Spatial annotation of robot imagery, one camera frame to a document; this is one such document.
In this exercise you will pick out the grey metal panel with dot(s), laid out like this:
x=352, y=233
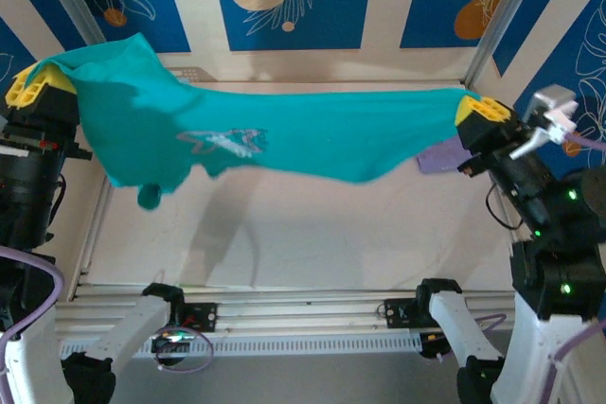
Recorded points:
x=303, y=385

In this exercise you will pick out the folded purple cloth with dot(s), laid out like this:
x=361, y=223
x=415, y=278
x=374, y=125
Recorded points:
x=440, y=158

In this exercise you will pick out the aluminium rail frame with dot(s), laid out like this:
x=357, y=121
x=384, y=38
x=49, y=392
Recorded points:
x=303, y=309

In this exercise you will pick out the black controller board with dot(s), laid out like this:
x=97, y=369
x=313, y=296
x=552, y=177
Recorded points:
x=165, y=346
x=433, y=347

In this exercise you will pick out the perforated metal bracket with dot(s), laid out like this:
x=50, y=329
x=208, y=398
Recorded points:
x=196, y=75

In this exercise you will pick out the teal t-shirt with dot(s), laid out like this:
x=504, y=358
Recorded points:
x=284, y=139

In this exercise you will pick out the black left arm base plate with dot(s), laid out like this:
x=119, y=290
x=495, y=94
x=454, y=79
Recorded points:
x=203, y=316

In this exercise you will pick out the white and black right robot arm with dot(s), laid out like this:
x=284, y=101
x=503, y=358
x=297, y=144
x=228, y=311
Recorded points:
x=459, y=323

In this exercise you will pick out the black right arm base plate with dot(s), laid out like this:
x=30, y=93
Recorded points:
x=397, y=314

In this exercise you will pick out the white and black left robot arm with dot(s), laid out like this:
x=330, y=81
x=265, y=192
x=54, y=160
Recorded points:
x=132, y=328

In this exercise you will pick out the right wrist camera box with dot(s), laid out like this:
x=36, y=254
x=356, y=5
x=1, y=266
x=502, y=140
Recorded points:
x=549, y=96

